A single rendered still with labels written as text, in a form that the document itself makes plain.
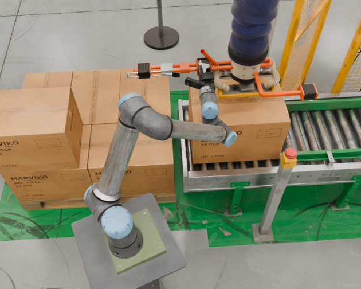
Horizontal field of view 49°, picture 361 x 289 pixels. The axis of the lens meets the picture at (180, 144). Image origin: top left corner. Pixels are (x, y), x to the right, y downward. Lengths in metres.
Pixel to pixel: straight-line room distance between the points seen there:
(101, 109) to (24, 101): 0.63
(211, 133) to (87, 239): 0.91
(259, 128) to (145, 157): 0.83
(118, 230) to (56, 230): 1.32
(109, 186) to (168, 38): 2.78
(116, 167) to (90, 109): 1.27
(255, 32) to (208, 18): 2.77
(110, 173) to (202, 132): 0.49
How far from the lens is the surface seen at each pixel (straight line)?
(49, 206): 3.35
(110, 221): 2.01
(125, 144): 1.86
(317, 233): 3.25
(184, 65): 2.36
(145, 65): 2.35
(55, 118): 2.61
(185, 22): 4.81
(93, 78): 3.39
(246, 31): 2.14
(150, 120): 1.70
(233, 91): 2.38
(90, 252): 2.29
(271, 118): 2.52
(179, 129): 1.80
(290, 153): 2.26
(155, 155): 2.80
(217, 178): 2.67
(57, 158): 2.74
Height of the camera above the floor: 2.82
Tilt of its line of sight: 53 degrees down
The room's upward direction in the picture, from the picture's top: 1 degrees counter-clockwise
